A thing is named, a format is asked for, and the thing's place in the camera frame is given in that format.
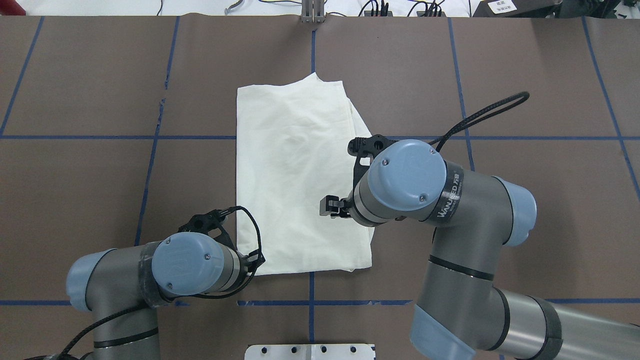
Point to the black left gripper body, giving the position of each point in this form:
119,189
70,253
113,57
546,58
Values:
254,261

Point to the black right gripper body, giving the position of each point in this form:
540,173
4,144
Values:
334,206

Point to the cream long-sleeve cat shirt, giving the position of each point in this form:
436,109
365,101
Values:
291,152

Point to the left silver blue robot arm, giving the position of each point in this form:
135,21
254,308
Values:
123,288

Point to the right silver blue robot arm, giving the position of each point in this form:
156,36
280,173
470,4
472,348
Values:
459,310

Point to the red cylinder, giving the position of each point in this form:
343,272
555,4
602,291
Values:
11,8

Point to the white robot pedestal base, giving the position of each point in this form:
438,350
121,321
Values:
322,351

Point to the aluminium frame post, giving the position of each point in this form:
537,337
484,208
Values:
313,11

